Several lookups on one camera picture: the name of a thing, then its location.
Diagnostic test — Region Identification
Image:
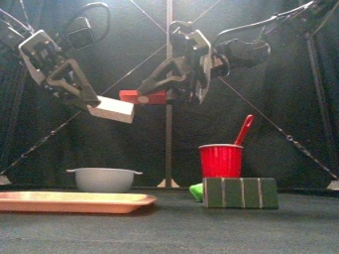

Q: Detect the thick dark frame post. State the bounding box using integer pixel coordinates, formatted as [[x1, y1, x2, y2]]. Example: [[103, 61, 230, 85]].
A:
[[305, 33, 339, 191]]

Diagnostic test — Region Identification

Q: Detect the black left camera cable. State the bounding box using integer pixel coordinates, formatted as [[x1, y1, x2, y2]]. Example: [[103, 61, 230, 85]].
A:
[[65, 1, 111, 44]]

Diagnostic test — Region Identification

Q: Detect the white rice block toy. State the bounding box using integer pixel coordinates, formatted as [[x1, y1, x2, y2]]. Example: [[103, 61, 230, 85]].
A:
[[85, 95, 136, 125]]

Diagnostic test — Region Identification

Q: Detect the red spoon handle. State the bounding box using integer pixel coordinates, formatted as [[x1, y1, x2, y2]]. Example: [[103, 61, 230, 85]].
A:
[[233, 114, 254, 147]]

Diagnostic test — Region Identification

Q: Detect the pink plastic tray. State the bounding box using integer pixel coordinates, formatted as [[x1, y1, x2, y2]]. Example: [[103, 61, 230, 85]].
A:
[[0, 190, 158, 215]]

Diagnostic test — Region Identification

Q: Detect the grey bowl with handles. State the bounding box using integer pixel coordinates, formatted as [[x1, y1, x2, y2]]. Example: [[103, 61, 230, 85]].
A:
[[65, 167, 144, 193]]

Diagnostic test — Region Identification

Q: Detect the diagonal frame brace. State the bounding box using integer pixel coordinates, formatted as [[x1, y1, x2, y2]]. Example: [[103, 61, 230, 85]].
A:
[[217, 77, 339, 182], [0, 43, 169, 177]]

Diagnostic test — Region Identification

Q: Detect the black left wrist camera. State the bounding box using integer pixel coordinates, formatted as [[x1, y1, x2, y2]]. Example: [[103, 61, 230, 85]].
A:
[[65, 16, 95, 52]]

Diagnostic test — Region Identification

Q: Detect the red plastic cup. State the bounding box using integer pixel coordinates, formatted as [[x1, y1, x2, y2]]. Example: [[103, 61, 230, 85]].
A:
[[197, 143, 245, 180]]

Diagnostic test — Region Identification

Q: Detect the red salmon block toy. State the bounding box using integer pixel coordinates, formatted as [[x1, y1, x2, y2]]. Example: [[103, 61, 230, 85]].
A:
[[117, 89, 169, 106]]

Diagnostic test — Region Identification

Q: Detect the thin vertical frame pole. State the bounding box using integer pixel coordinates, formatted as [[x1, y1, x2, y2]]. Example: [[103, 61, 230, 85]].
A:
[[156, 0, 181, 190]]

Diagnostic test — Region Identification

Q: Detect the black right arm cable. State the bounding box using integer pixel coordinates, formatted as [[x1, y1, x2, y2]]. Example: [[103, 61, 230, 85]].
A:
[[214, 1, 316, 46]]

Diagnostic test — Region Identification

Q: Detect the bright green toy piece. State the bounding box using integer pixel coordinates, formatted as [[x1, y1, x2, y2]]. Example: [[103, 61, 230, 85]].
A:
[[188, 183, 205, 202]]

